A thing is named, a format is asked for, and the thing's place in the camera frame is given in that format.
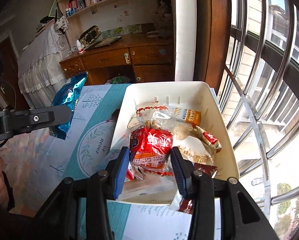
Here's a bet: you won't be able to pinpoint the black gold ornate box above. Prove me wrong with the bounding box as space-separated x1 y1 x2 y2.
79 25 101 47

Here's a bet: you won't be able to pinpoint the wooden desk with drawers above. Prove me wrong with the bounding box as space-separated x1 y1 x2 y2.
59 34 175 85

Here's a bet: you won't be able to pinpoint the pastel floral blanket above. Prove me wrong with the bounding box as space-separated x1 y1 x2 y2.
0 128 60 217

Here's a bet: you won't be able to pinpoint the brown soda cracker pack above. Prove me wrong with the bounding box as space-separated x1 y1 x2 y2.
118 174 177 201

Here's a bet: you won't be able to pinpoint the metal window bars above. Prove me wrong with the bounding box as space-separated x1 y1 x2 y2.
218 0 299 221

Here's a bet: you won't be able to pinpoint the mountain print bread bag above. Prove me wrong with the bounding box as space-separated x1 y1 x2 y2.
172 124 214 165

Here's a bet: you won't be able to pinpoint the orange oats bar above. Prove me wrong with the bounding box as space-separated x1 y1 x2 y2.
172 107 202 126

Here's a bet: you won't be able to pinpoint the red candy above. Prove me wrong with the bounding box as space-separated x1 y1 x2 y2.
129 126 173 181

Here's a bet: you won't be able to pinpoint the white plastic storage bin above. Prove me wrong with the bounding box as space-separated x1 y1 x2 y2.
109 80 240 206

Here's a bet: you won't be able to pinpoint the red Lipo biscuit bag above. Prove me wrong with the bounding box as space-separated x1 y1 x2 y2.
193 126 222 154

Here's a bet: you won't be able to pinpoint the blue patterned tablecloth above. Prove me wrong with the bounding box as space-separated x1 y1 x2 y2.
32 83 223 240

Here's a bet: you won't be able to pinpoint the white red small bottle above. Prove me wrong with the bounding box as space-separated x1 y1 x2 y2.
76 39 85 54

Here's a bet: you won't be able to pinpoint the walnut snack clear pack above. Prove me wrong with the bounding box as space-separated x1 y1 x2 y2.
136 101 172 130

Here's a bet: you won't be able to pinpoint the dark brownie pack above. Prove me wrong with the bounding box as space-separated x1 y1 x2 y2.
194 163 217 178

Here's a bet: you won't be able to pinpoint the blue foil candy pack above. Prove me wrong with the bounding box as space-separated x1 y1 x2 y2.
49 72 88 140

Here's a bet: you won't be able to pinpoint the red blue cookie roll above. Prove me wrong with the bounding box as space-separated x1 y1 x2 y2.
178 198 194 215

